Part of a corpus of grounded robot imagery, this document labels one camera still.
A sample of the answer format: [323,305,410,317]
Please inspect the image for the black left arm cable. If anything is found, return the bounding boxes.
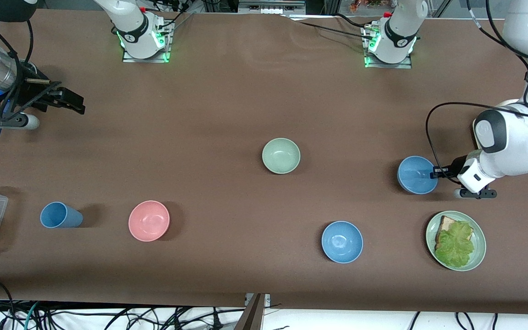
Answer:
[425,102,528,174]

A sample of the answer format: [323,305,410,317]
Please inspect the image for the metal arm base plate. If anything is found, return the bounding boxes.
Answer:
[361,25,413,69]
[122,22,174,63]

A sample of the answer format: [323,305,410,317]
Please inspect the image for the pink bowl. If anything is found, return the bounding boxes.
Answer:
[128,200,171,242]

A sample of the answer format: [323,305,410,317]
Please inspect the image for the light green bowl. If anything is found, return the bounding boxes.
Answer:
[262,138,301,175]

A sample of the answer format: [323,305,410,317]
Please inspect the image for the black base power cable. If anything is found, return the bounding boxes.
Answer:
[287,13,377,41]

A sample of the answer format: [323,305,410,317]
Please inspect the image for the light green plate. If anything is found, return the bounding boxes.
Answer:
[426,211,487,272]

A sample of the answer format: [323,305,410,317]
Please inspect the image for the blue plastic cup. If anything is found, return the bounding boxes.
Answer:
[40,202,83,229]

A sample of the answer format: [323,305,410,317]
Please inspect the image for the blue bowl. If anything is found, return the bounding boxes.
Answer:
[397,156,439,195]
[321,221,364,264]

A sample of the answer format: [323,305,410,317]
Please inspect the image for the green lettuce leaf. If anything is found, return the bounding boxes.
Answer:
[434,221,475,269]

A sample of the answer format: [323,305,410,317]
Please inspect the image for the bread slice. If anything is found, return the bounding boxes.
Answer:
[434,215,474,250]

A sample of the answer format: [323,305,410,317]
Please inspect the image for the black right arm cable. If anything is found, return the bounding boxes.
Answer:
[0,18,34,115]

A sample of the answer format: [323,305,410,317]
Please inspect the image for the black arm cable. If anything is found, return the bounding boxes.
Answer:
[0,18,34,115]
[425,102,528,174]

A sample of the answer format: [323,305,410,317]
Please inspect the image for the teal floor cable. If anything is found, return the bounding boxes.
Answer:
[22,302,41,330]

